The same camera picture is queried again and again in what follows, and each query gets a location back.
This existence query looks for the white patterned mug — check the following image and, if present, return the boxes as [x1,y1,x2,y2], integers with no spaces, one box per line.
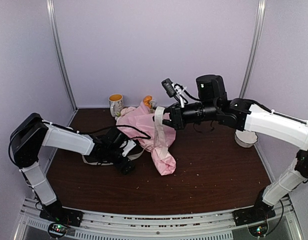
[108,94,124,118]

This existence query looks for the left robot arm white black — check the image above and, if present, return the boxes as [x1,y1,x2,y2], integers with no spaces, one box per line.
[8,112,136,222]

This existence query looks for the left aluminium frame post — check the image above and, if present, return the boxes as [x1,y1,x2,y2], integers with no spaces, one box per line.
[46,0,78,112]

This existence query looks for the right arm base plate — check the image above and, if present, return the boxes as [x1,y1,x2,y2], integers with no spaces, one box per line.
[233,206,276,227]

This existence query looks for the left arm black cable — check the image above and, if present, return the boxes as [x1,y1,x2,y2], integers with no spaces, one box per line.
[8,124,152,166]

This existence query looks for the aluminium front rail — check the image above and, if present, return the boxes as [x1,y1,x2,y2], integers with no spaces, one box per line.
[11,197,304,240]

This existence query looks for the white scalloped dish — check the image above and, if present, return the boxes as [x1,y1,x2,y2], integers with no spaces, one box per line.
[235,130,258,148]

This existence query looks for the pink wrapping paper sheet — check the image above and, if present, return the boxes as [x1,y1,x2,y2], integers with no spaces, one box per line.
[115,101,177,177]

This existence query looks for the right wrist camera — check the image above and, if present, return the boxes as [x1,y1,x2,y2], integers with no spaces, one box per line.
[161,78,188,108]

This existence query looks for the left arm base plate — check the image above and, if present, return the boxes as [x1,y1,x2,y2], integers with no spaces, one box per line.
[39,208,83,227]

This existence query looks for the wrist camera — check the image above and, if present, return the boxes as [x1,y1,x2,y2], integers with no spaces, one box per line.
[120,140,136,157]
[161,78,188,108]

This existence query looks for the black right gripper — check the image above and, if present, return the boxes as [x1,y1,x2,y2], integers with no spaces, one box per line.
[153,100,219,131]

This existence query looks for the aluminium frame post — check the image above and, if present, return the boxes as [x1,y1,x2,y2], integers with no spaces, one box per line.
[239,0,267,98]
[46,0,78,112]

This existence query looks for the right aluminium frame post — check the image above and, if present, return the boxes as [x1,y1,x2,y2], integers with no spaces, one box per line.
[239,0,267,98]

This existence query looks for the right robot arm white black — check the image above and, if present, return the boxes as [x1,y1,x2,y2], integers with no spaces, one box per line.
[161,74,308,221]

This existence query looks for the orange fake flower stem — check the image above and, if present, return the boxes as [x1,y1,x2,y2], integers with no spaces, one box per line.
[143,95,154,109]

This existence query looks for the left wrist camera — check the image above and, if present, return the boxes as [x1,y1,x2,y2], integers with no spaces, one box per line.
[120,140,136,157]

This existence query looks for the beige printed ribbon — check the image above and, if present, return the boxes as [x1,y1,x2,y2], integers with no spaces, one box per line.
[81,105,174,167]

